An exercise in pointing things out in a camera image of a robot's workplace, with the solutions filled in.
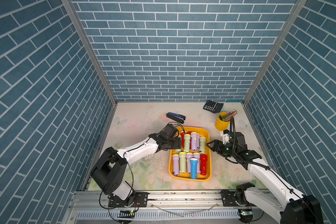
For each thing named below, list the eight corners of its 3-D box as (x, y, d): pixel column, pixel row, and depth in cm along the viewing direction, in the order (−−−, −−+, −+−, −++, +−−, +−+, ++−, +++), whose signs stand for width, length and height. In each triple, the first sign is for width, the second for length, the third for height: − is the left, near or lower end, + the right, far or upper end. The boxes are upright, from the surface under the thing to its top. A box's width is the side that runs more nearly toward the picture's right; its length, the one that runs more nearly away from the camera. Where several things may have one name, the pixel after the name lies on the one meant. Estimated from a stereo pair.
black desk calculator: (202, 108, 117) (203, 107, 116) (208, 99, 125) (208, 98, 123) (218, 115, 113) (218, 113, 112) (223, 105, 120) (223, 103, 119)
